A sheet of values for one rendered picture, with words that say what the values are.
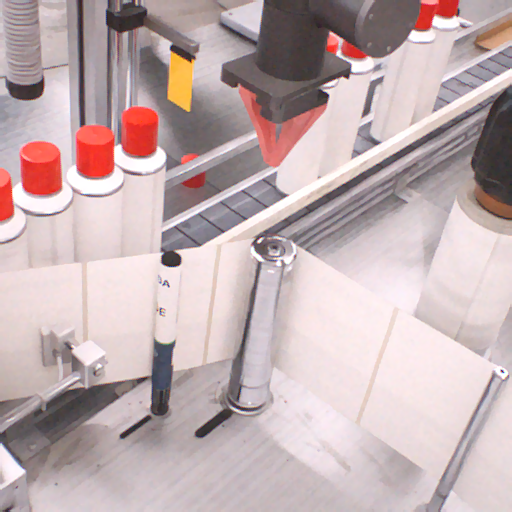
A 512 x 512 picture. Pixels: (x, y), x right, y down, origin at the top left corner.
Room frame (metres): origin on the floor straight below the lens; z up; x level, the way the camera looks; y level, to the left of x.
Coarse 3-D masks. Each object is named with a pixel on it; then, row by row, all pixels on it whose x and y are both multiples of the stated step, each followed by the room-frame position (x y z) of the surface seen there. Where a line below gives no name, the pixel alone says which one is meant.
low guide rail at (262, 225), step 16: (496, 80) 1.16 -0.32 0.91; (464, 96) 1.09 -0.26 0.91; (480, 96) 1.11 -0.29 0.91; (448, 112) 1.04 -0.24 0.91; (416, 128) 0.98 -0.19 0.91; (432, 128) 1.01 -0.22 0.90; (384, 144) 0.92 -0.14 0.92; (400, 144) 0.94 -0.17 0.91; (352, 160) 0.87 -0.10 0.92; (368, 160) 0.88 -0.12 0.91; (336, 176) 0.83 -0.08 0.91; (352, 176) 0.86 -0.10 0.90; (304, 192) 0.78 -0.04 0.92; (320, 192) 0.80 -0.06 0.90; (272, 208) 0.74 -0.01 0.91; (288, 208) 0.76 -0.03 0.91; (240, 224) 0.70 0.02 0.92; (256, 224) 0.71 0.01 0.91; (272, 224) 0.73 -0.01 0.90; (224, 240) 0.67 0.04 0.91
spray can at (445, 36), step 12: (444, 0) 1.03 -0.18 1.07; (456, 0) 1.04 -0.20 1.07; (444, 12) 1.03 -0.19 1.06; (456, 12) 1.04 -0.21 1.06; (432, 24) 1.03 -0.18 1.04; (444, 24) 1.03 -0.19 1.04; (456, 24) 1.04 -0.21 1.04; (444, 36) 1.03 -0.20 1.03; (432, 48) 1.02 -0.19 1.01; (444, 48) 1.03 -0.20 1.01; (432, 60) 1.02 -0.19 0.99; (444, 60) 1.03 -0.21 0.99; (432, 72) 1.03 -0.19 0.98; (444, 72) 1.04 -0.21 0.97; (432, 84) 1.03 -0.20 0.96; (420, 96) 1.02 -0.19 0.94; (432, 96) 1.03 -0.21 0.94; (420, 108) 1.02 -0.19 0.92; (432, 108) 1.04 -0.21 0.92; (420, 120) 1.03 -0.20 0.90
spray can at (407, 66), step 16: (432, 0) 1.00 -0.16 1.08; (432, 16) 0.99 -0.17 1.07; (416, 32) 0.98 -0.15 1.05; (432, 32) 0.99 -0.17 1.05; (400, 48) 0.98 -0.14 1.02; (416, 48) 0.97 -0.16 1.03; (400, 64) 0.98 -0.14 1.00; (416, 64) 0.97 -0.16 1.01; (384, 80) 0.99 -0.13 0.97; (400, 80) 0.97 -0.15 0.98; (416, 80) 0.98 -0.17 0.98; (384, 96) 0.98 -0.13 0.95; (400, 96) 0.97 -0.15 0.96; (416, 96) 0.98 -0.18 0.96; (384, 112) 0.98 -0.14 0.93; (400, 112) 0.97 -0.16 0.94; (384, 128) 0.98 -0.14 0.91; (400, 128) 0.98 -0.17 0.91
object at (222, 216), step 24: (480, 72) 1.25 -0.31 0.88; (456, 96) 1.16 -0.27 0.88; (456, 120) 1.08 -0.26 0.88; (360, 144) 0.97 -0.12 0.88; (408, 144) 0.99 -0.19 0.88; (240, 192) 0.81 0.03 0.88; (264, 192) 0.82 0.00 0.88; (336, 192) 0.85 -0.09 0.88; (192, 216) 0.75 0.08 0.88; (216, 216) 0.75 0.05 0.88; (240, 216) 0.77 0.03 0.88; (288, 216) 0.78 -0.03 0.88; (168, 240) 0.70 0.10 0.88; (192, 240) 0.71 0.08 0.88
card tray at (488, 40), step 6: (504, 24) 1.55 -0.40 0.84; (510, 24) 1.57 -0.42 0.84; (492, 30) 1.51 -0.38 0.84; (498, 30) 1.53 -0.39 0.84; (504, 30) 1.55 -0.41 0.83; (510, 30) 1.55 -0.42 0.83; (480, 36) 1.48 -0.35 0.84; (486, 36) 1.50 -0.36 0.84; (492, 36) 1.51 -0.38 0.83; (498, 36) 1.51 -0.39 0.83; (504, 36) 1.52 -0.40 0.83; (510, 36) 1.52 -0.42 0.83; (480, 42) 1.47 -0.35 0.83; (486, 42) 1.48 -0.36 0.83; (492, 42) 1.48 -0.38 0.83; (498, 42) 1.49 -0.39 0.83; (486, 48) 1.46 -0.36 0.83; (492, 48) 1.46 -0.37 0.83
